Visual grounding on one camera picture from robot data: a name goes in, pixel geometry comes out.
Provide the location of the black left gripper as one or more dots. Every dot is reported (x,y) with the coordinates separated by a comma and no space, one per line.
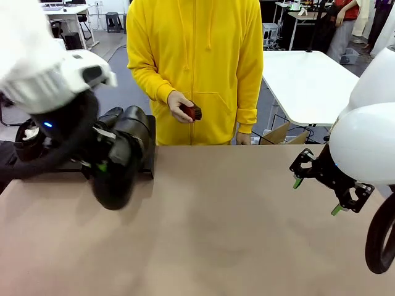
(58,129)

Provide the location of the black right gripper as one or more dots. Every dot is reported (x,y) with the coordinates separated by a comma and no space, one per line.
(330,172)

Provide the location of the red wooden shoe brush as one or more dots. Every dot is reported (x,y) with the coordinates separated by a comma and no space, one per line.
(189,111)

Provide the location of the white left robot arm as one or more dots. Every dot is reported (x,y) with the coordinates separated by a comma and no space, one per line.
(31,46)

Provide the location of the yellow-sleeved right forearm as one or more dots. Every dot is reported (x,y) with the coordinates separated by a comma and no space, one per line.
(149,80)

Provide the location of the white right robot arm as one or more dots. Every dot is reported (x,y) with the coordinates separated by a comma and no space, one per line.
(364,138)

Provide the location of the yellow-sleeved left forearm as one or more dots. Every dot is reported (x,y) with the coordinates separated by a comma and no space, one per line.
(250,101)

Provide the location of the black shoe stand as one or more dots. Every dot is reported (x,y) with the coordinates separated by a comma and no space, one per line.
(150,148)

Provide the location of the person's left hand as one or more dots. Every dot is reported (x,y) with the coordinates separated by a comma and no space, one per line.
(243,139)

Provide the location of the person's right hand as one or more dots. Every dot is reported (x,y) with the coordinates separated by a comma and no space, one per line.
(176,105)

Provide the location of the white paper shoe stuffing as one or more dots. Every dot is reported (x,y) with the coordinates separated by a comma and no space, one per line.
(31,132)

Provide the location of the cardboard box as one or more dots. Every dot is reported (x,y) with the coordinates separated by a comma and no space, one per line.
(277,134)

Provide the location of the white table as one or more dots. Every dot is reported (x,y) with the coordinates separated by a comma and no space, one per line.
(302,83)

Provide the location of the black computer tower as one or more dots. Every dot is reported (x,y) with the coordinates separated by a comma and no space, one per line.
(74,41)

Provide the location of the grey storage bin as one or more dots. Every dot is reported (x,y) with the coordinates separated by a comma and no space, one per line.
(350,55)

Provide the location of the black office chair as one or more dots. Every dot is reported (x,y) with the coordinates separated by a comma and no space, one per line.
(56,29)

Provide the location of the grey plastic stool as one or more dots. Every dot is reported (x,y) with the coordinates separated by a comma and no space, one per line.
(112,23)

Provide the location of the person in yellow hoodie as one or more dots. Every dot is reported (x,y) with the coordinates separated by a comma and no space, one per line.
(197,61)

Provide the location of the white desk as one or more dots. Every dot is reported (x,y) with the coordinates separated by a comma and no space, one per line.
(71,10)

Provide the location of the person in red shirt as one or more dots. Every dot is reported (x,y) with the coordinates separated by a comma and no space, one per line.
(342,34)

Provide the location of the black desk with beige top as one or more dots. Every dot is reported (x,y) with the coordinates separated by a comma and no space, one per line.
(301,31)

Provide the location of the white computer case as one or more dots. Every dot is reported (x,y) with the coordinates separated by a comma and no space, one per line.
(270,34)

